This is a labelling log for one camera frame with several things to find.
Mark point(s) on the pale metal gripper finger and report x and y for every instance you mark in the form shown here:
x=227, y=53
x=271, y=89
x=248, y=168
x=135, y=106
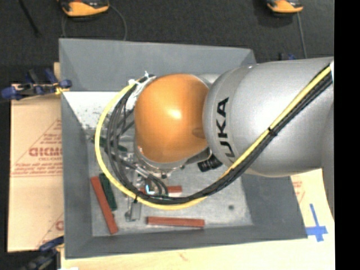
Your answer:
x=128, y=216
x=135, y=211

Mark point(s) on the red-brown flat block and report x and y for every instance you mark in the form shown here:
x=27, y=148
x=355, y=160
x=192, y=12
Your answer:
x=104, y=204
x=175, y=222
x=175, y=189

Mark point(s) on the dark green flat block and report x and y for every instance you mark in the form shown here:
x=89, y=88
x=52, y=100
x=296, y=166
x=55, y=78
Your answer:
x=108, y=191

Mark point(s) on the brown cardboard board red print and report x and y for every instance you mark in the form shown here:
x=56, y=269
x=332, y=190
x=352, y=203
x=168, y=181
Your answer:
x=33, y=139

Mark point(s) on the grey metal bin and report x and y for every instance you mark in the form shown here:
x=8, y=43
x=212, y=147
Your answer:
x=84, y=66

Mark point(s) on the black cylinder on white bracket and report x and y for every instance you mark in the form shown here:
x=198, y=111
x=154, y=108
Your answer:
x=208, y=163

